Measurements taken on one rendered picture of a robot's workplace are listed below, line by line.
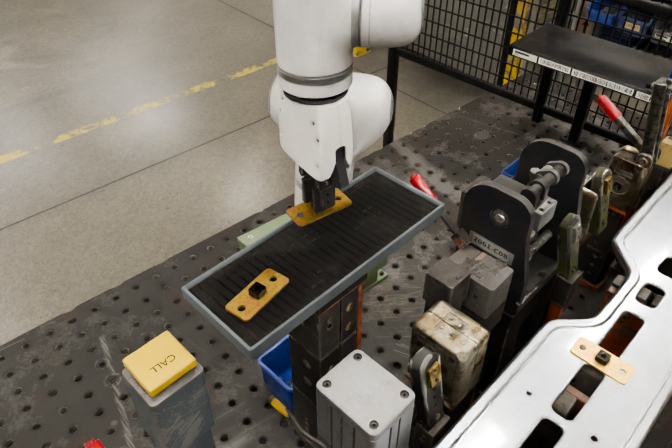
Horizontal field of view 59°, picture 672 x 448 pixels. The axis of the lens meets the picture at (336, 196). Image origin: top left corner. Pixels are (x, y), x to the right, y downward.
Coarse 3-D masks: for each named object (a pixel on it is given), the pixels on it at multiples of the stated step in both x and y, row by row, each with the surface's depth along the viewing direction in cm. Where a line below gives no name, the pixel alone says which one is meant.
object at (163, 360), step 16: (160, 336) 69; (144, 352) 67; (160, 352) 67; (176, 352) 67; (128, 368) 66; (144, 368) 65; (160, 368) 65; (176, 368) 65; (144, 384) 64; (160, 384) 64
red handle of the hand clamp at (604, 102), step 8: (600, 96) 116; (600, 104) 116; (608, 104) 116; (608, 112) 116; (616, 112) 115; (616, 120) 116; (624, 120) 116; (624, 128) 115; (632, 128) 116; (632, 136) 115; (640, 144) 115; (640, 152) 115
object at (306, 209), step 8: (336, 192) 81; (312, 200) 78; (336, 200) 79; (344, 200) 79; (296, 208) 78; (304, 208) 78; (312, 208) 78; (328, 208) 78; (336, 208) 78; (296, 216) 77; (304, 216) 77; (312, 216) 77; (320, 216) 77; (304, 224) 76
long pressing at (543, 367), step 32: (640, 224) 109; (640, 256) 102; (640, 288) 96; (576, 320) 91; (608, 320) 91; (544, 352) 86; (640, 352) 86; (512, 384) 82; (544, 384) 82; (608, 384) 82; (640, 384) 82; (480, 416) 78; (512, 416) 78; (544, 416) 78; (576, 416) 78; (608, 416) 78; (640, 416) 78
